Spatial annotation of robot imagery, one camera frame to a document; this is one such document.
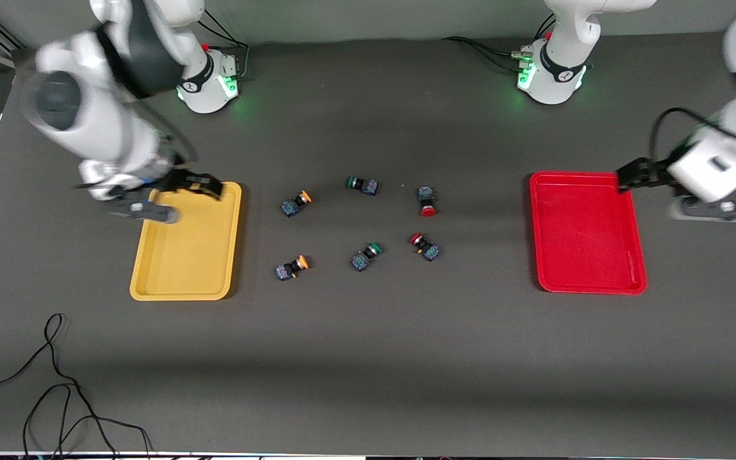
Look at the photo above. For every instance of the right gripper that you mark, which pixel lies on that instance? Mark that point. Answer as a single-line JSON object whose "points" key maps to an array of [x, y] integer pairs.
{"points": [[181, 179]]}

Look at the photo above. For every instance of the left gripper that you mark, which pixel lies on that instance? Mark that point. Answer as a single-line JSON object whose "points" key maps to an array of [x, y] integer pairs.
{"points": [[652, 172]]}

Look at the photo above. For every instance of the yellow push button switch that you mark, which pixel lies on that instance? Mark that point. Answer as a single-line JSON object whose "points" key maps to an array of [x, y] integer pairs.
{"points": [[288, 270], [292, 206]]}

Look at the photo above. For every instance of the red push button switch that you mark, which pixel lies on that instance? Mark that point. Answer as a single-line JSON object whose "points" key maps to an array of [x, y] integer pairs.
{"points": [[427, 197]]}

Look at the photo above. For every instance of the red button switch orange tag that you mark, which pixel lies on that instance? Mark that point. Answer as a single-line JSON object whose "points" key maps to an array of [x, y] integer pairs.
{"points": [[430, 250]]}

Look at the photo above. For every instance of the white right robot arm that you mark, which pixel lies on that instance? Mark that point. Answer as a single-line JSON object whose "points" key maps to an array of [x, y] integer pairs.
{"points": [[103, 121]]}

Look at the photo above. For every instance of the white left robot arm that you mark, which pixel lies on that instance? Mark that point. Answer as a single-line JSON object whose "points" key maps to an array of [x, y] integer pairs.
{"points": [[559, 70]]}

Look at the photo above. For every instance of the yellow plastic tray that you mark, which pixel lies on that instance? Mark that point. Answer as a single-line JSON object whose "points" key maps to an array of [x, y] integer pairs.
{"points": [[183, 268]]}

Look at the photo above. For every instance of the red plastic tray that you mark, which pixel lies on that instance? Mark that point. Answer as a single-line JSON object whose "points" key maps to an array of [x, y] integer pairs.
{"points": [[585, 243]]}

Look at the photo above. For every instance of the green push button switch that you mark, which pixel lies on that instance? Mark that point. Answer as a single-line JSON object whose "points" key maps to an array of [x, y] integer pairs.
{"points": [[367, 186], [363, 260]]}

